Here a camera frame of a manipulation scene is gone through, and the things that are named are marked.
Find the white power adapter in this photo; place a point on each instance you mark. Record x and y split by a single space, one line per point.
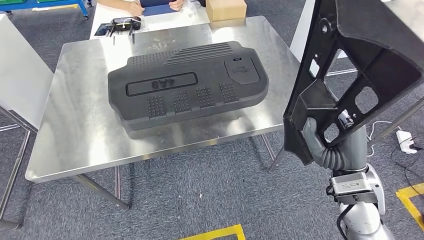
404 140

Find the person's left hand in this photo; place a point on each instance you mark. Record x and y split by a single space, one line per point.
176 4

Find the blue metal shelf unit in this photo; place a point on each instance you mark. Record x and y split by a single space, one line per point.
16 6

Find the brown cardboard box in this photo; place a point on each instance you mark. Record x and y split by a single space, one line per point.
227 11

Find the small white plug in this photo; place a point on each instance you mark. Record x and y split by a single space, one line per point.
189 12

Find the stainless steel workbench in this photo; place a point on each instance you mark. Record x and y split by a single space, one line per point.
82 132

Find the person's forearm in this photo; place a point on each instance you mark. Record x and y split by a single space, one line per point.
112 2

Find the black triangular plastic panel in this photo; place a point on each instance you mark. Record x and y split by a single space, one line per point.
391 66

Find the person's right hand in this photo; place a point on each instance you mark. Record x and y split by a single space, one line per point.
136 7

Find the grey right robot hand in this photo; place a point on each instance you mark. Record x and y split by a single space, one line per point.
309 132

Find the white desk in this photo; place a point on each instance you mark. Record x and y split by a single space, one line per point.
159 23

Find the large black moulded cover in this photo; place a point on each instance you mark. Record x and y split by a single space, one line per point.
185 99

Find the yellow floor tape square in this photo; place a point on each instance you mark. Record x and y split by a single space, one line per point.
215 233
409 192

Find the black antenna device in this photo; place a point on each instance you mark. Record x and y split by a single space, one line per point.
126 24

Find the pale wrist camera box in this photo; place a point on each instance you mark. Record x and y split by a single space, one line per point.
351 185

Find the black phone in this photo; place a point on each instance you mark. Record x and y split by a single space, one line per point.
102 30

